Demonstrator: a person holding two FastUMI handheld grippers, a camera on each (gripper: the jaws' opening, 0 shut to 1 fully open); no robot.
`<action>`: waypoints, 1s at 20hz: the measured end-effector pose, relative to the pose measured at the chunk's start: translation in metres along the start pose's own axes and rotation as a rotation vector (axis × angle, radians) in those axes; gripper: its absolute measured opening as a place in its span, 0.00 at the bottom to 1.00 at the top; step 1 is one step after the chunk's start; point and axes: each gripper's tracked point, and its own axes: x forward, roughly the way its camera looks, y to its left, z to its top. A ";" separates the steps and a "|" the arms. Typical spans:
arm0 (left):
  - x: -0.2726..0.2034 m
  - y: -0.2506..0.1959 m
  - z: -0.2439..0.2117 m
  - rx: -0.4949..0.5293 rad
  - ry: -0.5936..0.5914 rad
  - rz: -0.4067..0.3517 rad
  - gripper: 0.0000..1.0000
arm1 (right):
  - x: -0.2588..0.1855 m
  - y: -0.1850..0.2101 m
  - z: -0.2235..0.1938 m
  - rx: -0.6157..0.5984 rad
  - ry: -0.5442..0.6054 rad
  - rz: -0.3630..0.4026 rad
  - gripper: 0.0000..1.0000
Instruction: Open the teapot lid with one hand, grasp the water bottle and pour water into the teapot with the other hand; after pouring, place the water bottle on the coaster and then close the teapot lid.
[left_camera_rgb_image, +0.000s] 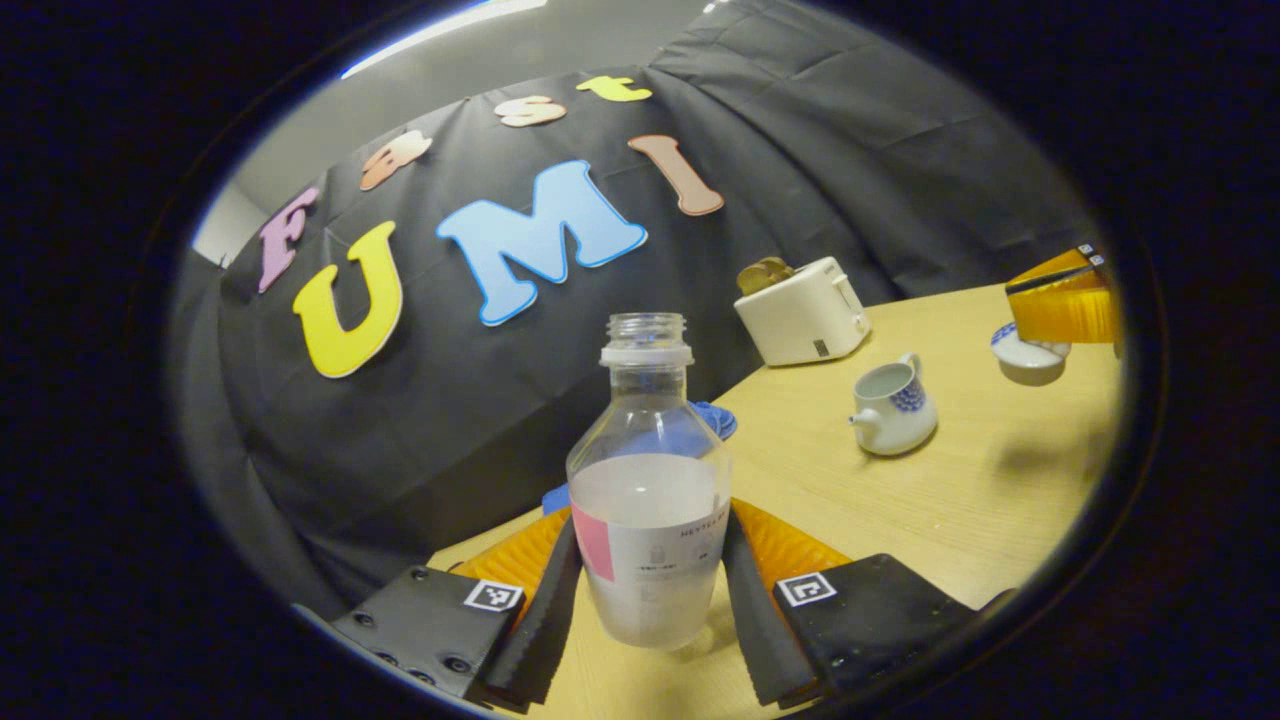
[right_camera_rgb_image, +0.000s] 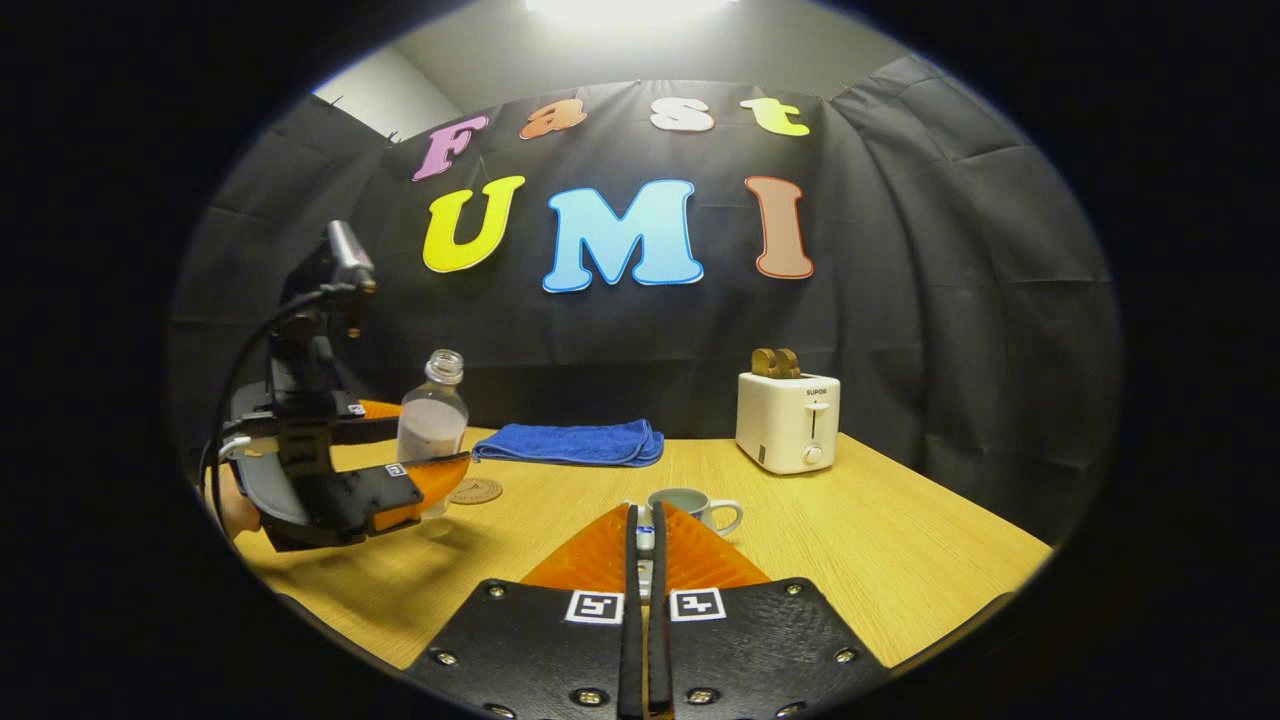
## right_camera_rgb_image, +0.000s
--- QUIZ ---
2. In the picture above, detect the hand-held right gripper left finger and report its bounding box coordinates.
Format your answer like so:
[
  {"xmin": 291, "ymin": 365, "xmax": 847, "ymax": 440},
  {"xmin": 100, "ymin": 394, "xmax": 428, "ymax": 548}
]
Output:
[{"xmin": 405, "ymin": 503, "xmax": 643, "ymax": 720}]

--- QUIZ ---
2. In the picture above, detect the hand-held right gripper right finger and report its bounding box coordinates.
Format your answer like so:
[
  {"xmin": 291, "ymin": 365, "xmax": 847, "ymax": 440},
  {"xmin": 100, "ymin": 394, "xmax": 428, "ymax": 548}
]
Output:
[{"xmin": 648, "ymin": 500, "xmax": 891, "ymax": 720}]

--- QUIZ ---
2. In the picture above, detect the clear plastic water bottle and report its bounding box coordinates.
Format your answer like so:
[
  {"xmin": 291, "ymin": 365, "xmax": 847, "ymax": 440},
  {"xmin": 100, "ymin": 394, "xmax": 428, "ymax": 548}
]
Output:
[{"xmin": 397, "ymin": 349, "xmax": 470, "ymax": 519}]

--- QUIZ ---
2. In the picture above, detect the white blue teacup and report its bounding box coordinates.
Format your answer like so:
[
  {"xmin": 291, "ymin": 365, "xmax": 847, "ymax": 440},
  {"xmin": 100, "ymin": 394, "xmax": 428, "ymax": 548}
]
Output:
[{"xmin": 647, "ymin": 487, "xmax": 744, "ymax": 538}]

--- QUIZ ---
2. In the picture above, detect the blue folded towel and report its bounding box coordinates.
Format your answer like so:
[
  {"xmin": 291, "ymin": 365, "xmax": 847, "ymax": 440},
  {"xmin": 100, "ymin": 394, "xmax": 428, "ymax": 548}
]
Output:
[{"xmin": 472, "ymin": 419, "xmax": 665, "ymax": 468}]

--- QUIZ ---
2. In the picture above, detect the white toaster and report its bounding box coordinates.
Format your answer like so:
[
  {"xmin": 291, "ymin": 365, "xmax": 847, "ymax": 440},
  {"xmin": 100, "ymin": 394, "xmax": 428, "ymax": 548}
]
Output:
[{"xmin": 736, "ymin": 372, "xmax": 842, "ymax": 476}]

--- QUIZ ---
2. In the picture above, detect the black backdrop cloth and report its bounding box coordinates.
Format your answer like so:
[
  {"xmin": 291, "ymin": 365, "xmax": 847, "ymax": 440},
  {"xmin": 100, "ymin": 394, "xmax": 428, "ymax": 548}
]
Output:
[{"xmin": 170, "ymin": 55, "xmax": 1121, "ymax": 546}]

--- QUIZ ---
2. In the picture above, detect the ceiling light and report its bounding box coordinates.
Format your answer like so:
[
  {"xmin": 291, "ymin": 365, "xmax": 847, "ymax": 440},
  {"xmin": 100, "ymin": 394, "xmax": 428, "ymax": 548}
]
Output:
[{"xmin": 525, "ymin": 0, "xmax": 741, "ymax": 26}]

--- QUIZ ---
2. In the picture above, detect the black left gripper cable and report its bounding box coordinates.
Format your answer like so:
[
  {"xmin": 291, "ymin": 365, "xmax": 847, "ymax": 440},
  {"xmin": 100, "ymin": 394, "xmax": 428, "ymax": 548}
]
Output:
[{"xmin": 197, "ymin": 288, "xmax": 331, "ymax": 521}]

